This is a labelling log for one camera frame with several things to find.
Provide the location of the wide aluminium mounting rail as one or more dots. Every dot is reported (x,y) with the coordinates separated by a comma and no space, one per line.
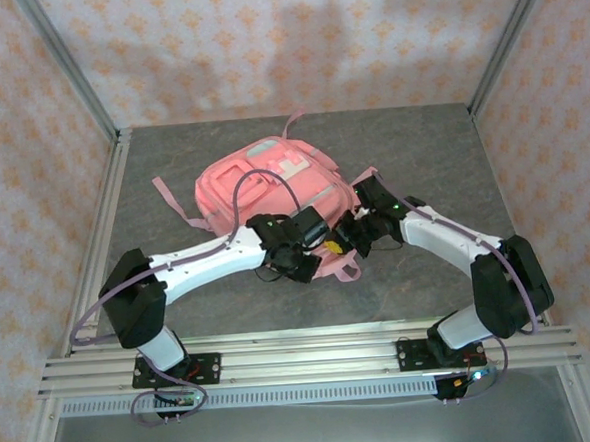
(308,360)

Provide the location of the aluminium side rail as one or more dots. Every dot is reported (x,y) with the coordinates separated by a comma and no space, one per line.
(116,172)

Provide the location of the small circuit board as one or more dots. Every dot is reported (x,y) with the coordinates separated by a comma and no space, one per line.
(465,381)
(181,400)

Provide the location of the slanted aluminium frame post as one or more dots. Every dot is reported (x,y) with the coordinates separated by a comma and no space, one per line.
(70,69)
(508,42)

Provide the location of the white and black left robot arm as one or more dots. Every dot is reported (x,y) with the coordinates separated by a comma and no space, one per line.
(212,261)

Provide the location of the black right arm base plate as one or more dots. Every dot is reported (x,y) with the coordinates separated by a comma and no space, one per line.
(411,354)

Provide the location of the grey metal panel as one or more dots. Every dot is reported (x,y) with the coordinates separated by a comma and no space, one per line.
(308,435)

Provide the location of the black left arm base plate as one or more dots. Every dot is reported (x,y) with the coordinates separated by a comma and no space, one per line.
(209,369)

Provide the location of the slim aluminium extrusion bar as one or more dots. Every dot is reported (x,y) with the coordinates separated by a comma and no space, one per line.
(307,334)

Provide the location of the pink student backpack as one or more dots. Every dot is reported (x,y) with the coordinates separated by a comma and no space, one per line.
(213,191)

